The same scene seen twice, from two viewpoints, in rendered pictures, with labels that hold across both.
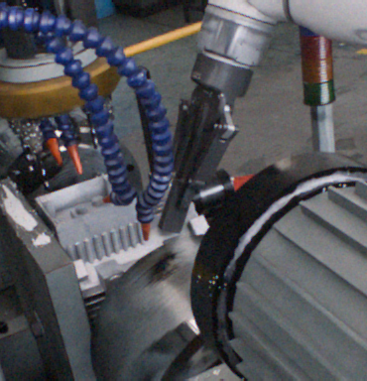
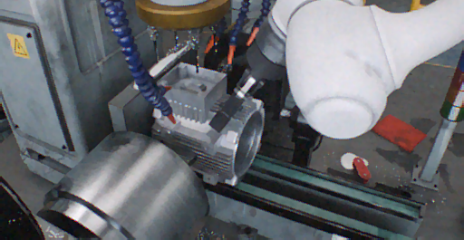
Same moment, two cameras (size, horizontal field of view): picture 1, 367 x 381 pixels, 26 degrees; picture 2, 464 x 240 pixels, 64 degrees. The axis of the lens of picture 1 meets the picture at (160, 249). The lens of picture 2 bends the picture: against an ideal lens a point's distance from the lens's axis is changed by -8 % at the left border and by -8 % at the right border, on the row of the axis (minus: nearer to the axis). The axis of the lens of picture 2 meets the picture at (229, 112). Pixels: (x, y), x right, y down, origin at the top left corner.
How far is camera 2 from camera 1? 0.71 m
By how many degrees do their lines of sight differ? 37
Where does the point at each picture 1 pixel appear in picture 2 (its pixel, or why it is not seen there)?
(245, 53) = (272, 52)
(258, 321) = not seen: outside the picture
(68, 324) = not seen: hidden behind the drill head
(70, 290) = (120, 120)
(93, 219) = (175, 92)
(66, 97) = (152, 19)
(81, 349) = not seen: hidden behind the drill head
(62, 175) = (240, 58)
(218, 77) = (253, 58)
